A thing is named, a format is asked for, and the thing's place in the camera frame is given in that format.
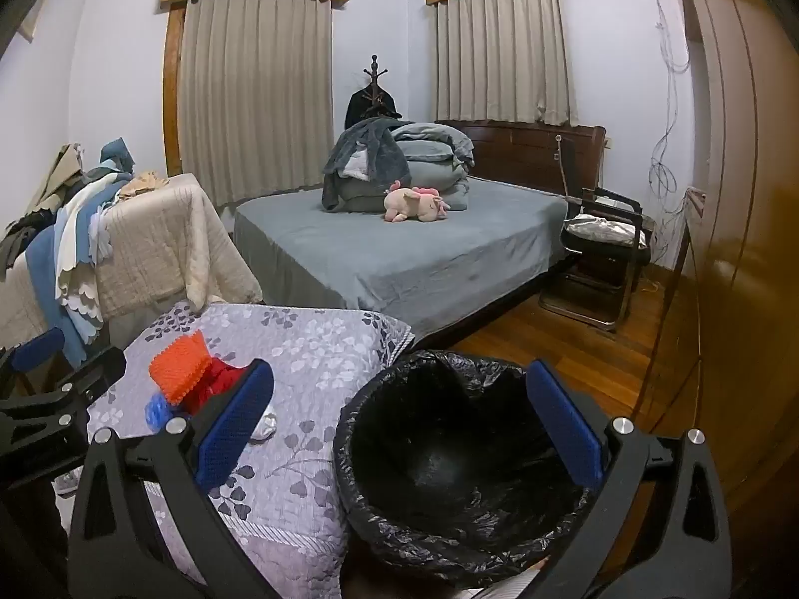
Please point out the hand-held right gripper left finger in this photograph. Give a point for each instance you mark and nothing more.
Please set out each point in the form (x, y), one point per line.
(234, 427)

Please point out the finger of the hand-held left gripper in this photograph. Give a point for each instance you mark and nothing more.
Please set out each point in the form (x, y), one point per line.
(37, 349)
(93, 369)

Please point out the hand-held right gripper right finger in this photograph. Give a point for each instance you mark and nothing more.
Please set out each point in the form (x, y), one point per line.
(565, 427)

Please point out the red glove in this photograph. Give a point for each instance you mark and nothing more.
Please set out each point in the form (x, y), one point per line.
(218, 380)

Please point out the orange foam net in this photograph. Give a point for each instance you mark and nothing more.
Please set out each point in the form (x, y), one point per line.
(178, 365)

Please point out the bin with black bag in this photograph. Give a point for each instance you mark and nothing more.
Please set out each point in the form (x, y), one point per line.
(437, 449)

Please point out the blue plastic wrapper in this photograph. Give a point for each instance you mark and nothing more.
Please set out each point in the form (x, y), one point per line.
(157, 413)

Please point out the blue felt cloth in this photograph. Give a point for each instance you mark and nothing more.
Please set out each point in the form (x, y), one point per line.
(43, 262)

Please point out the white scalloped cloth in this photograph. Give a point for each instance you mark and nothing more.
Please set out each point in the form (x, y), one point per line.
(75, 262)

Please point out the grey floral quilt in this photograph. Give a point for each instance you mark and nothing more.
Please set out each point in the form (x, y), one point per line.
(299, 355)

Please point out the dark grey clothes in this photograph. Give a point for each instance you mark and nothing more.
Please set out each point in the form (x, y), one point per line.
(22, 243)

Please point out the black metal chair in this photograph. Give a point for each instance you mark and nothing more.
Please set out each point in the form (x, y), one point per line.
(593, 287)

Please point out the beige quilt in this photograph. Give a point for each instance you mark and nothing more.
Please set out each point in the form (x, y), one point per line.
(162, 243)

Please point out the beige folded cloth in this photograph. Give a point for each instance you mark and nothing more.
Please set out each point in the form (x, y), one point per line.
(59, 175)

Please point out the tan crumpled cloth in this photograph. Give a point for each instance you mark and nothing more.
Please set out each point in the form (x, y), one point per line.
(145, 183)

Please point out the white chair cushion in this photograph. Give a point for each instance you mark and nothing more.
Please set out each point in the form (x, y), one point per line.
(599, 229)

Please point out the bed with grey sheet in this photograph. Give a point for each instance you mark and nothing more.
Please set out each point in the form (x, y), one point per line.
(406, 249)

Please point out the pink plush toy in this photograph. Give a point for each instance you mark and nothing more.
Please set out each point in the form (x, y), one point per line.
(412, 203)

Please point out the dark wooden headboard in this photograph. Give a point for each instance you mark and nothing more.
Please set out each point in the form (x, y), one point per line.
(518, 153)

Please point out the wooden wardrobe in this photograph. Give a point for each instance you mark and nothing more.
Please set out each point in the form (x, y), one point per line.
(736, 199)

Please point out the folded grey duvet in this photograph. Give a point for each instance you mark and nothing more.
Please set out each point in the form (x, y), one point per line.
(431, 150)

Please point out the wide beige curtain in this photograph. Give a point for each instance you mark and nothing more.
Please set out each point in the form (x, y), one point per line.
(256, 93)

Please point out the dark hanging coat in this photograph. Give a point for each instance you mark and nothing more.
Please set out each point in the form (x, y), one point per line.
(362, 109)

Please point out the wooden coat rack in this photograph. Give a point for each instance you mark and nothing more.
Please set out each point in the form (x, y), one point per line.
(375, 75)

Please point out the wooden window frame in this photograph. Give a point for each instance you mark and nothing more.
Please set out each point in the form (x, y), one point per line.
(171, 93)

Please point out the beige wall frame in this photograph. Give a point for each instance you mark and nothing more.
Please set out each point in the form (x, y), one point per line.
(29, 24)

